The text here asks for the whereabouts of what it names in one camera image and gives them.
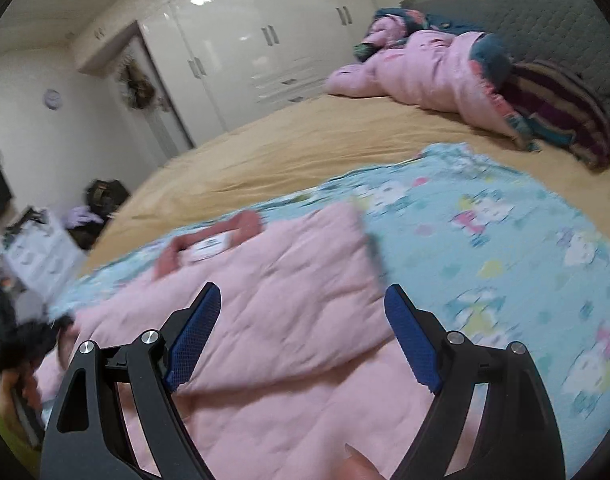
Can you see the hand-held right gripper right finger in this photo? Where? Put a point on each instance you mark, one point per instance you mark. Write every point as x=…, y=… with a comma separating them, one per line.
x=412, y=340

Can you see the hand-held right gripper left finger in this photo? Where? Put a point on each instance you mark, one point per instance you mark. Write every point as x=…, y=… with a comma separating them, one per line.
x=195, y=335

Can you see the pink quilted jacket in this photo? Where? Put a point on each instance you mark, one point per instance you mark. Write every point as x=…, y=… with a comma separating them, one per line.
x=285, y=280

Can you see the person's left hand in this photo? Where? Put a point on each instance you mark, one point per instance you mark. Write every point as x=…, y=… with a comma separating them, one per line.
x=12, y=387

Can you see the person's right hand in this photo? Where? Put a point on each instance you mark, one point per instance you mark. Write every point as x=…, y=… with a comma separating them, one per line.
x=362, y=462

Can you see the white drawer chest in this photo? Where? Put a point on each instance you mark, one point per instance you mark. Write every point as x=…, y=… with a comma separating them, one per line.
x=40, y=260

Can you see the blue cartoon print blanket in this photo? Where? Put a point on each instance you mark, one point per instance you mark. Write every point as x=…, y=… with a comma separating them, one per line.
x=485, y=240

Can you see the purple cloth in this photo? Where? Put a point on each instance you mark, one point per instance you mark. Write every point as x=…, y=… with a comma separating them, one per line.
x=80, y=217

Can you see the dark bag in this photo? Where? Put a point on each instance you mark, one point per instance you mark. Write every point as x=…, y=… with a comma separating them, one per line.
x=105, y=195

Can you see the bed with tan sheet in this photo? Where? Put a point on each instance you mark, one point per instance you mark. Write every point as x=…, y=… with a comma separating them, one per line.
x=285, y=150

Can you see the white door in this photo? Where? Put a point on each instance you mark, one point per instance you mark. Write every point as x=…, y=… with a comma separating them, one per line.
x=160, y=125

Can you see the dried wreath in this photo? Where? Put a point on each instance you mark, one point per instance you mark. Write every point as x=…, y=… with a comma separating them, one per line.
x=137, y=82

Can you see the pink quilt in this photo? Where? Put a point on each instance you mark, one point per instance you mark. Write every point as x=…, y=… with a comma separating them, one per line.
x=425, y=70

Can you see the dark striped blanket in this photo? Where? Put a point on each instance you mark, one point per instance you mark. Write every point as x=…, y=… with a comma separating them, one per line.
x=560, y=105

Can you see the white glossy wardrobe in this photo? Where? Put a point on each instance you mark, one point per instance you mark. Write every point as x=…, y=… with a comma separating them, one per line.
x=245, y=35

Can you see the grey padded headboard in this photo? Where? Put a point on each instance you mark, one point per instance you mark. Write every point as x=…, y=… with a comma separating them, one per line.
x=535, y=15

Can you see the round wall clock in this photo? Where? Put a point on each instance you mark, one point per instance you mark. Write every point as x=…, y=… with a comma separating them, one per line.
x=52, y=98

